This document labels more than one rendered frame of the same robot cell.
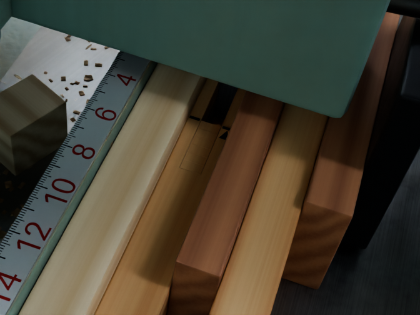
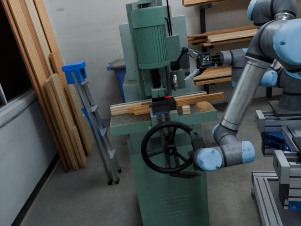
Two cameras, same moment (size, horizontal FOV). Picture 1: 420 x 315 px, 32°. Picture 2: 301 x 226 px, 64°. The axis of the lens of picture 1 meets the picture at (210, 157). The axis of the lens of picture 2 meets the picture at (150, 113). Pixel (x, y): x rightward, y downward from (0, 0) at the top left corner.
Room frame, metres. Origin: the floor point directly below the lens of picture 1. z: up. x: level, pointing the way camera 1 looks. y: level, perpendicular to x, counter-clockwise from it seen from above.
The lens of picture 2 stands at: (-0.09, -1.35, 1.41)
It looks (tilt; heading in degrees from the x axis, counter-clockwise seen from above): 21 degrees down; 79
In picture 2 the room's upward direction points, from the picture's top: 8 degrees counter-clockwise
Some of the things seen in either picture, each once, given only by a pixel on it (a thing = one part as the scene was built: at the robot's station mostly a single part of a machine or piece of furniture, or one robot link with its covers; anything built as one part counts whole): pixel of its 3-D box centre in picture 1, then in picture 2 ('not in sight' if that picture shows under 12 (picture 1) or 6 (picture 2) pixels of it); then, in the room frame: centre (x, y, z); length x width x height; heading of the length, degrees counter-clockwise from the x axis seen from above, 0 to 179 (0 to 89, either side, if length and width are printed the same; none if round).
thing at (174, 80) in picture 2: not in sight; (174, 81); (0.38, 0.10, 1.02); 0.12 x 0.03 x 0.12; 81
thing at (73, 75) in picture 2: not in sight; (95, 125); (-0.21, 0.76, 0.58); 0.27 x 0.25 x 1.16; 166
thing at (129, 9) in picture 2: not in sight; (150, 59); (0.28, 0.28, 1.16); 0.22 x 0.22 x 0.72; 81
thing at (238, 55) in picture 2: not in sight; (239, 57); (0.62, -0.25, 1.17); 0.11 x 0.08 x 0.09; 170
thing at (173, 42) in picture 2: not in sight; (173, 47); (0.42, 0.18, 1.23); 0.09 x 0.08 x 0.15; 81
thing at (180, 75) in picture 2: not in sight; (177, 79); (0.42, 0.15, 1.02); 0.09 x 0.07 x 0.12; 171
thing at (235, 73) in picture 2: not in sight; (242, 76); (0.63, -0.26, 1.08); 0.11 x 0.08 x 0.11; 115
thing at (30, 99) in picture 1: (24, 124); not in sight; (0.29, 0.12, 0.82); 0.04 x 0.03 x 0.04; 146
